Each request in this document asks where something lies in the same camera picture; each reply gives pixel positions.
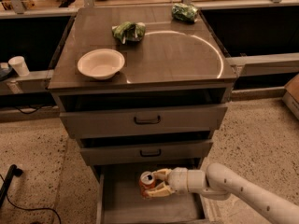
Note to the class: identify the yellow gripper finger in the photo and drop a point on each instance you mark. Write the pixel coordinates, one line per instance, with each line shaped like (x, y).
(162, 174)
(162, 190)

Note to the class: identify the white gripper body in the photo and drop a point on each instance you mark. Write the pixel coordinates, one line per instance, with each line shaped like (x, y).
(177, 180)

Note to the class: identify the orange coke can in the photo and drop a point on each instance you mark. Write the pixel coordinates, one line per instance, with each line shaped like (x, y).
(146, 181)

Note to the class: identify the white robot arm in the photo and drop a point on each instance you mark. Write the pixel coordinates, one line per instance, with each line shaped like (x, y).
(217, 183)

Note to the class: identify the open bottom drawer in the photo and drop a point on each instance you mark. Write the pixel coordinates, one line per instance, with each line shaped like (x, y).
(120, 201)

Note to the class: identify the grey drawer cabinet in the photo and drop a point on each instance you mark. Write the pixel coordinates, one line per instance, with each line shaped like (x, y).
(177, 71)

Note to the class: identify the white plastic bowl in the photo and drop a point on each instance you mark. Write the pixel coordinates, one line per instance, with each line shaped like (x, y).
(101, 63)

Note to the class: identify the cardboard box on floor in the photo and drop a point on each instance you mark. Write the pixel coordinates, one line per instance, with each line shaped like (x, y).
(291, 96)

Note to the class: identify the green chip bag centre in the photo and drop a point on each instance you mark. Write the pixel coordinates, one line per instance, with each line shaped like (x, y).
(129, 31)

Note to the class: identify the green chip bag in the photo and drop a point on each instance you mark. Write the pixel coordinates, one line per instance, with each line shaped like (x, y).
(183, 12)
(129, 31)

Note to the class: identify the black stand on floor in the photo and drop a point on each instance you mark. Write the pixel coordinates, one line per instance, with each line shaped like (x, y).
(13, 171)

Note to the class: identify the green chip bag rear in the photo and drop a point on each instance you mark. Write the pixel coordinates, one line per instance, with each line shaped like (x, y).
(183, 12)

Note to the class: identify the white paper cup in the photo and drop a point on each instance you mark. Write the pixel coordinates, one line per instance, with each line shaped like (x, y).
(19, 65)

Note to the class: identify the dark round plate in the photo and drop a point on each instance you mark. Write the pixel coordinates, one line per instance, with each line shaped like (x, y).
(5, 71)

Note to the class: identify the middle drawer black handle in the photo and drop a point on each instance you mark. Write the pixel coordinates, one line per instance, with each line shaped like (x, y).
(150, 154)

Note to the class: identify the drawer black handle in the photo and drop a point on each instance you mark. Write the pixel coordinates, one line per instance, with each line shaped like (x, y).
(150, 154)
(139, 121)

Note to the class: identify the top drawer black handle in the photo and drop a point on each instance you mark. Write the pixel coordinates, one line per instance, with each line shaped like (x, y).
(139, 121)

